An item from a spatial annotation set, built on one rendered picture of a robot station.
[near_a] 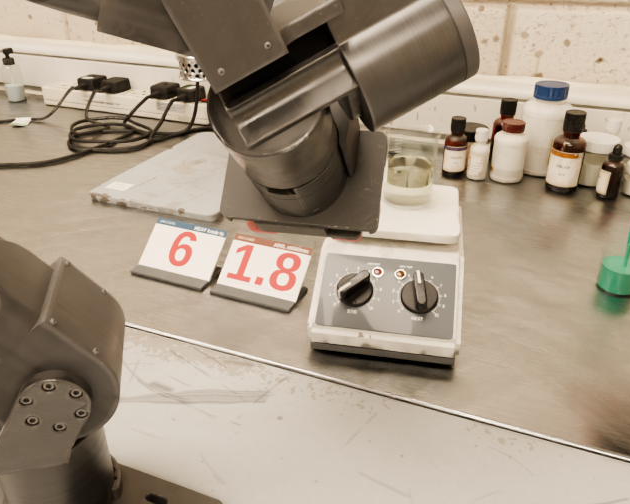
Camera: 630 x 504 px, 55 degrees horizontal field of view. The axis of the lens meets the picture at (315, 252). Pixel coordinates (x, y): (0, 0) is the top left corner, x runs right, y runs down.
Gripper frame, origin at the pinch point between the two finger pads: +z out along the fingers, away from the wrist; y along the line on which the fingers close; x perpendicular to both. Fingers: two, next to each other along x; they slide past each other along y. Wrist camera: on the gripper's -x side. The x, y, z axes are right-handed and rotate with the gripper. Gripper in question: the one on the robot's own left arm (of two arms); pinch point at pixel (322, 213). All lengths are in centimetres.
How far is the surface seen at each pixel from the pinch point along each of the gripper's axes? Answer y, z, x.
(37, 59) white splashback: 77, 61, -45
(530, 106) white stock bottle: -21, 39, -29
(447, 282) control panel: -10.4, 8.0, 3.1
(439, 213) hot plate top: -9.2, 11.6, -4.1
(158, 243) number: 20.6, 16.1, 0.8
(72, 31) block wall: 69, 60, -51
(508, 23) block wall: -18, 44, -45
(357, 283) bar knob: -2.8, 5.7, 4.4
